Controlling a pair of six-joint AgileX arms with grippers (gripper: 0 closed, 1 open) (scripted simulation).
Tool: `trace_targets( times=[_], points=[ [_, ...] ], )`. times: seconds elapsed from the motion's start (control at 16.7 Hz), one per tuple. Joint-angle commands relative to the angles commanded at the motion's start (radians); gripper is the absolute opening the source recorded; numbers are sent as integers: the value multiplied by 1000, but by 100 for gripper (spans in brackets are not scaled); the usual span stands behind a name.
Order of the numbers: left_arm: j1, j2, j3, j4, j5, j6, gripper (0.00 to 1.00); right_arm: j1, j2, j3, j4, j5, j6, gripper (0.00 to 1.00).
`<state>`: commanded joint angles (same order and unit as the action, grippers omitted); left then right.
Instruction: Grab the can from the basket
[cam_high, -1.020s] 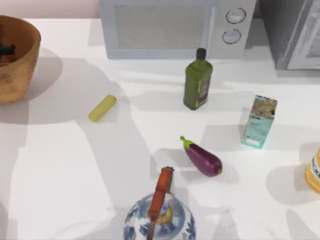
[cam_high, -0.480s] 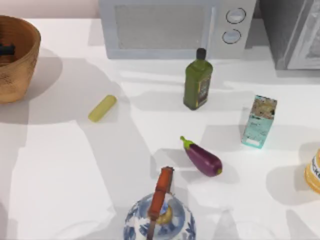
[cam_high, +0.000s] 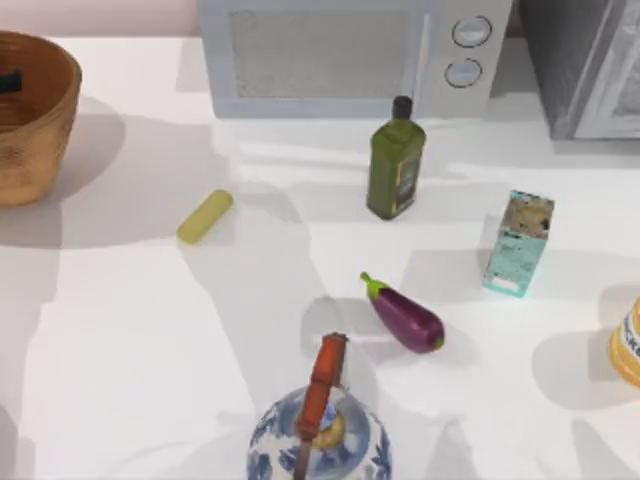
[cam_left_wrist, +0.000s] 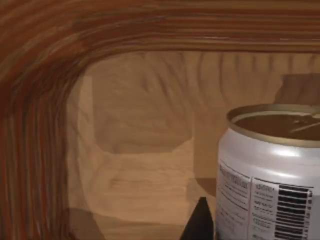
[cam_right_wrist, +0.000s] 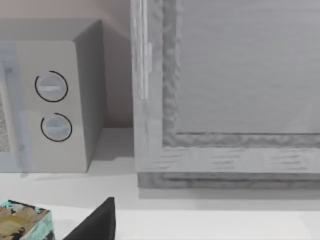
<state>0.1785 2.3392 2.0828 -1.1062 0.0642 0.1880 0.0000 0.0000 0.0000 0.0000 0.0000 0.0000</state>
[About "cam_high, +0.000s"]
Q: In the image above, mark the green oil bottle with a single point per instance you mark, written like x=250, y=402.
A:
x=395, y=165

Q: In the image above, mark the purple eggplant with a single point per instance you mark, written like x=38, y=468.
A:
x=407, y=317

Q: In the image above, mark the yellow green bar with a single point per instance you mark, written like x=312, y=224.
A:
x=205, y=217

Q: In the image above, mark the pale microwave oven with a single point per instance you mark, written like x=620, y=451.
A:
x=330, y=60

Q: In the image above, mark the blue and white teapot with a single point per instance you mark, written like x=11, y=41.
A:
x=320, y=430

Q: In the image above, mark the teal and white carton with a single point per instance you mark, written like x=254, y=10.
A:
x=517, y=245

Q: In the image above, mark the round microwave knob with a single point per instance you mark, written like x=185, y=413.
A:
x=471, y=30
x=464, y=73

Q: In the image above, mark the brown woven basket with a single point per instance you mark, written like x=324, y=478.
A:
x=30, y=130

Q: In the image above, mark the orange container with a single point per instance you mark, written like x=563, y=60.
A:
x=627, y=345

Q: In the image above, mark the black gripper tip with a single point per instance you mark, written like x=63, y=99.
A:
x=10, y=82

